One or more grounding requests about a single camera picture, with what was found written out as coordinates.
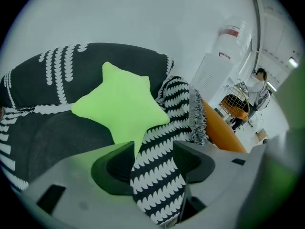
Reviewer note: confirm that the orange sofa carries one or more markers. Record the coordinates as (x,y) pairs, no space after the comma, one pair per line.
(219,132)

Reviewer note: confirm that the green star pillow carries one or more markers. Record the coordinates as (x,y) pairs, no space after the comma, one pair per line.
(119,104)

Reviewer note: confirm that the black white striped sofa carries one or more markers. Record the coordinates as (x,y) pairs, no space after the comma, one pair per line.
(47,132)

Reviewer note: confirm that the white water dispenser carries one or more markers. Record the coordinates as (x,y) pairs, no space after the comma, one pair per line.
(209,75)

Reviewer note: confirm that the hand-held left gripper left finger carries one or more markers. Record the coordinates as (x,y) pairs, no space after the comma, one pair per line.
(71,187)

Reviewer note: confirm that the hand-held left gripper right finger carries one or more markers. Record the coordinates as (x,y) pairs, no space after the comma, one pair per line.
(226,175)

